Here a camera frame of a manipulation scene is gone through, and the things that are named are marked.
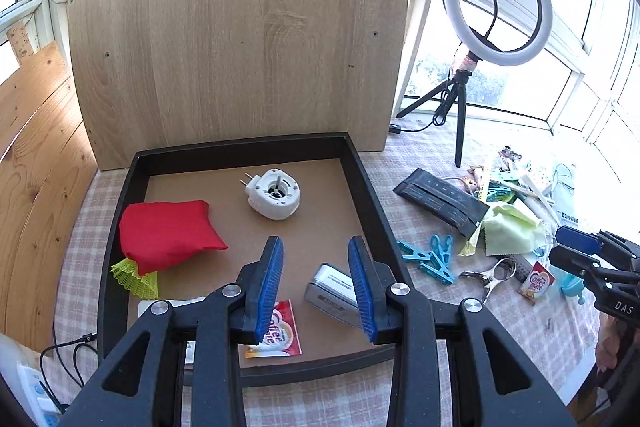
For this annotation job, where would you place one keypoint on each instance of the green clothespins bundle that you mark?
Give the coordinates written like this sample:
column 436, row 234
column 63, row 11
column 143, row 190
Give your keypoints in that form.
column 502, row 194

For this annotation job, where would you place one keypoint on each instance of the light green cloth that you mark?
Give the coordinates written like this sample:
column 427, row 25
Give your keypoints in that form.
column 510, row 227

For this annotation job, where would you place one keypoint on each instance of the plaid cloth desktop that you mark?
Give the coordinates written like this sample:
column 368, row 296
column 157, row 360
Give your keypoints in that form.
column 500, row 332

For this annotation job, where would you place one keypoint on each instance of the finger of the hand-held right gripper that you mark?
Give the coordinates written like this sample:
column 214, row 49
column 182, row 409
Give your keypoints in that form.
column 572, row 259
column 575, row 236

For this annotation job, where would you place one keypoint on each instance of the person's right hand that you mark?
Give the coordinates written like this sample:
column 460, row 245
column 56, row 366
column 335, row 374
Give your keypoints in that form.
column 609, row 342

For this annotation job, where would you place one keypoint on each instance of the teal clothespin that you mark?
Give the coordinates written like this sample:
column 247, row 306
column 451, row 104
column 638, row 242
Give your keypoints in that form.
column 439, row 274
column 441, row 247
column 412, row 252

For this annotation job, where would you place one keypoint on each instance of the white rounded appliance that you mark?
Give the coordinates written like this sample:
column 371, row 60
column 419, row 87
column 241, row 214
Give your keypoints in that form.
column 12, row 367

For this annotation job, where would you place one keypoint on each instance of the small metal clip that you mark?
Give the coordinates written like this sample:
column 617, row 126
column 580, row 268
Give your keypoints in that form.
column 510, row 154

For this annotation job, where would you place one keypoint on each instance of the yellow-green mesh sponge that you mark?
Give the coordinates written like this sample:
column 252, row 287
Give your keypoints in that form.
column 132, row 279

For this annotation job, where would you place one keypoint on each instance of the yellow plastic ruler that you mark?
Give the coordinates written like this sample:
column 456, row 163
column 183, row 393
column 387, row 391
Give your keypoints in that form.
column 482, row 187

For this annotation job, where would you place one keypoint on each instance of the black cardboard tray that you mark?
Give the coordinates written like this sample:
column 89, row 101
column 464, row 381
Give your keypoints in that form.
column 240, row 247

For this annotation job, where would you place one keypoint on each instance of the black tripod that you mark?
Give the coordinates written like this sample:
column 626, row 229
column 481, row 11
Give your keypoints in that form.
column 460, row 122

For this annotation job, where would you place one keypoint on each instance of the pale yellow wrapper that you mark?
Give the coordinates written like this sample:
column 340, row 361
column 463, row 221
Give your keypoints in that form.
column 470, row 242

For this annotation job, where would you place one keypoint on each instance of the red cloth pouch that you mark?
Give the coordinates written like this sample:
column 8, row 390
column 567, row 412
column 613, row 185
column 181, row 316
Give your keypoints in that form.
column 165, row 232

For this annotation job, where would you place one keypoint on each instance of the white power strip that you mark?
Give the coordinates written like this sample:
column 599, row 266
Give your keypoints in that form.
column 37, row 387

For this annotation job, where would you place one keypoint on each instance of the white packet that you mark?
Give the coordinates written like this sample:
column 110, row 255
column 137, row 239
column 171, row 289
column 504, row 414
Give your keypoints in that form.
column 170, row 305

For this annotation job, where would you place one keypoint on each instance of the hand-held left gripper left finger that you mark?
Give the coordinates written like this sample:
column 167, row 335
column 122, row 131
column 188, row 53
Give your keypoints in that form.
column 270, row 287

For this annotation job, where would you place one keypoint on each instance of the white plastic stick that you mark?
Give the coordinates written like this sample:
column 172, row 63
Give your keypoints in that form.
column 537, row 199

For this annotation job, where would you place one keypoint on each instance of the light wood measuring strip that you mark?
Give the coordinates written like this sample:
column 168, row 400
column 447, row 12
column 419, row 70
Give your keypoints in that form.
column 20, row 39

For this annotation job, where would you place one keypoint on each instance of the silver metal tongs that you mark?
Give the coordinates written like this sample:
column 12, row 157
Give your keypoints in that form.
column 490, row 276

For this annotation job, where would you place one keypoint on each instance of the silver electronic device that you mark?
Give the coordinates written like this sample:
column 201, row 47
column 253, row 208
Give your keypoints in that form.
column 330, row 297

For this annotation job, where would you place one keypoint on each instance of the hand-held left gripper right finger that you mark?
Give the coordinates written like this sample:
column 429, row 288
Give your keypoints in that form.
column 360, row 287

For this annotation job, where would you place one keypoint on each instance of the red white sachet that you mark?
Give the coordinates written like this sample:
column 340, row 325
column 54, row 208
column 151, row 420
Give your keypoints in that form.
column 535, row 283
column 282, row 332

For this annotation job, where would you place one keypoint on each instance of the clear plastic bag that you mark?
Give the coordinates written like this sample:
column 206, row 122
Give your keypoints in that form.
column 565, row 202

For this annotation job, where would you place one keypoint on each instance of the white plug adapter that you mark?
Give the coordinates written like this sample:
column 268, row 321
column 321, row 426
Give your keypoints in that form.
column 272, row 197

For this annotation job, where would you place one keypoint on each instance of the pine plank panel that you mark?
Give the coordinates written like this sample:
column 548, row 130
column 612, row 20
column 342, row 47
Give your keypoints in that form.
column 40, row 187

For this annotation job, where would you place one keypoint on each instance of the teal plastic hook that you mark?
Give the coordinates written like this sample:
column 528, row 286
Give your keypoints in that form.
column 572, row 284

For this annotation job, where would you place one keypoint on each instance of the black zip pouch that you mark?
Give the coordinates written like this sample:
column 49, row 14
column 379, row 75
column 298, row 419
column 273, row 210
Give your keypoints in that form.
column 440, row 199

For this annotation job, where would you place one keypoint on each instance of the light oak board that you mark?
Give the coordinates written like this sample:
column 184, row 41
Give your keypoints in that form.
column 240, row 37

